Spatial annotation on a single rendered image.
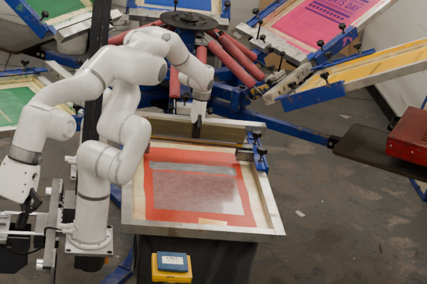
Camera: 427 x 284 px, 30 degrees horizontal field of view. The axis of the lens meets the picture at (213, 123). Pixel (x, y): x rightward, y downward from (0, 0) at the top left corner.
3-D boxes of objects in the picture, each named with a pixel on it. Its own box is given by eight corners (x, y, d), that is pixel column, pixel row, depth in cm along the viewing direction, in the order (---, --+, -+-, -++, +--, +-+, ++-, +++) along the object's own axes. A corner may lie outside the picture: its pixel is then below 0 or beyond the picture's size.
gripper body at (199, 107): (191, 89, 326) (187, 114, 330) (192, 98, 316) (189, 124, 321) (209, 91, 327) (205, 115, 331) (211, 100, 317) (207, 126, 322)
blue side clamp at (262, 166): (265, 182, 328) (269, 167, 326) (254, 181, 328) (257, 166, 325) (255, 150, 356) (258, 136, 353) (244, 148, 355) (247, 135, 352)
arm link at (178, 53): (149, 54, 275) (116, 42, 282) (170, 84, 292) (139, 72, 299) (173, 17, 279) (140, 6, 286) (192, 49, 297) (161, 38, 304)
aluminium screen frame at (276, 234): (284, 244, 284) (286, 235, 283) (120, 233, 276) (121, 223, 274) (253, 147, 355) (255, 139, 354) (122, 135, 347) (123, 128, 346)
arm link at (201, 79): (163, 61, 298) (182, 88, 316) (190, 71, 292) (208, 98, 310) (175, 42, 301) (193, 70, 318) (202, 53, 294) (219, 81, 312)
